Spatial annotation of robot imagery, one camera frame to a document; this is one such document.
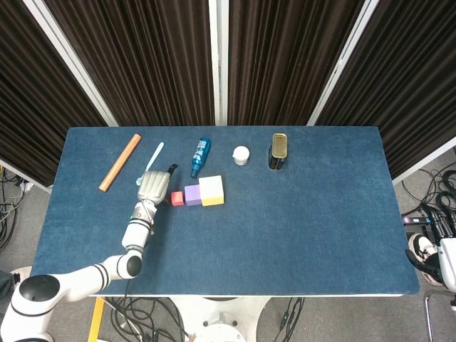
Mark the dark pleated divider panel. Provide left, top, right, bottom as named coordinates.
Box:
left=0, top=0, right=118, bottom=193
left=219, top=0, right=368, bottom=126
left=42, top=0, right=220, bottom=128
left=308, top=0, right=456, bottom=185

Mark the white yellow block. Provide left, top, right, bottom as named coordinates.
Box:
left=198, top=175, right=225, bottom=207

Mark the purple cube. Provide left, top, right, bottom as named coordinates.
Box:
left=184, top=184, right=203, bottom=207

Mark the white round jar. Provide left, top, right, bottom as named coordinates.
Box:
left=232, top=145, right=251, bottom=166

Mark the wooden rolling pin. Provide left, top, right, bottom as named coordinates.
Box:
left=98, top=133, right=143, bottom=193

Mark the white and black sneaker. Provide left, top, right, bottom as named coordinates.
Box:
left=408, top=233, right=442, bottom=285

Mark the yellow floor tape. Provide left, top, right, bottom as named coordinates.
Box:
left=87, top=296, right=106, bottom=342

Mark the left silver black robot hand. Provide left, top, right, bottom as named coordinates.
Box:
left=137, top=163, right=179, bottom=204

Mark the black floor cable tangle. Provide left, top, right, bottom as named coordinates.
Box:
left=92, top=296, right=190, bottom=342
left=0, top=167, right=33, bottom=250
left=277, top=297, right=306, bottom=342
left=402, top=147, right=456, bottom=214

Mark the white table frame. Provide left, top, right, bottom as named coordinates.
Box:
left=88, top=292, right=407, bottom=299

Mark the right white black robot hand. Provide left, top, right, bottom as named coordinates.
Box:
left=405, top=205, right=456, bottom=290

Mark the black and gold tin can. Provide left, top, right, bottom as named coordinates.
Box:
left=267, top=133, right=289, bottom=171

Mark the blue tablecloth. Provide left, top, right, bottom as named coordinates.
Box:
left=30, top=125, right=421, bottom=296

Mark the blue spray bottle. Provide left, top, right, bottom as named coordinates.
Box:
left=190, top=137, right=212, bottom=179

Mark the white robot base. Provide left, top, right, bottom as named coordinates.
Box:
left=170, top=296, right=269, bottom=342

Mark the black power strip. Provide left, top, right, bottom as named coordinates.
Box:
left=401, top=212, right=434, bottom=226

